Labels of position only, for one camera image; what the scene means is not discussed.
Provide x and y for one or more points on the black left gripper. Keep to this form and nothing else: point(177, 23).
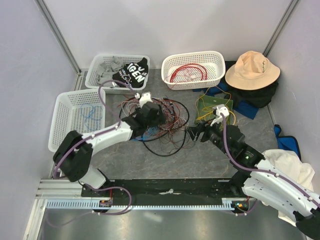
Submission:
point(159, 118)

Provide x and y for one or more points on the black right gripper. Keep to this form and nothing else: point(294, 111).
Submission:
point(194, 131)

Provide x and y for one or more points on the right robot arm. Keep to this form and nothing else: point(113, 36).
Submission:
point(260, 179)

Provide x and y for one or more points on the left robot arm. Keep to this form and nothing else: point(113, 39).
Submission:
point(73, 156)

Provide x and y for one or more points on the green rectangular tray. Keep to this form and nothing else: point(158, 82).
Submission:
point(204, 110)

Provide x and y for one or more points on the black printed t-shirt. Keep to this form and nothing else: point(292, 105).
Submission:
point(133, 74)

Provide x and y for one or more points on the white rectangular basket back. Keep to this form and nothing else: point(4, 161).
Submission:
point(91, 82)

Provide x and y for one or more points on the white rectangular basket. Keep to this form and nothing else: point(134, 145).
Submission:
point(91, 82)
point(80, 110)

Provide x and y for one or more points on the grey cloth in basket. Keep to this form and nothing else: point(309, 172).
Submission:
point(105, 72)

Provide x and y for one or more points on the white oval perforated basket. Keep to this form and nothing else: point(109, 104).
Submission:
point(193, 70)

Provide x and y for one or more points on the white rectangular basket left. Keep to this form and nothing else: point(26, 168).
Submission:
point(80, 110)

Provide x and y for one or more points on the black garment under hat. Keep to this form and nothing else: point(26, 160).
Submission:
point(258, 98)

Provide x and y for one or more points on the beige bucket hat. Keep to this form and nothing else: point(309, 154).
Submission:
point(252, 71)

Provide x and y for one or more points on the white cloth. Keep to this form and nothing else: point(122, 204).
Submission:
point(289, 163)

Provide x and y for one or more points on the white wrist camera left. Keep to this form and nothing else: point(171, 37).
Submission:
point(143, 98)

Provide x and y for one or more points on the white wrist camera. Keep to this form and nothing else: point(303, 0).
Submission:
point(143, 98)
point(219, 111)

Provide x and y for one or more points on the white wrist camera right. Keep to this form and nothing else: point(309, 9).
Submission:
point(219, 111)

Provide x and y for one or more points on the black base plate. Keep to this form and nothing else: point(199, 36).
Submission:
point(180, 190)

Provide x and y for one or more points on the blue cloth at wall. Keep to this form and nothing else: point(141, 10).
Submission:
point(286, 142)

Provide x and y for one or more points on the slotted cable duct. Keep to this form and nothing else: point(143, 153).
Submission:
point(97, 204)

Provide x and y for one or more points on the aluminium corner post left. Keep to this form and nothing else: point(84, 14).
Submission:
point(58, 34)

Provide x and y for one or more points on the aluminium corner post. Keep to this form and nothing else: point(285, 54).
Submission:
point(280, 26)
point(58, 34)

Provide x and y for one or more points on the aluminium corner post right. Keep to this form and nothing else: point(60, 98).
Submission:
point(280, 26)

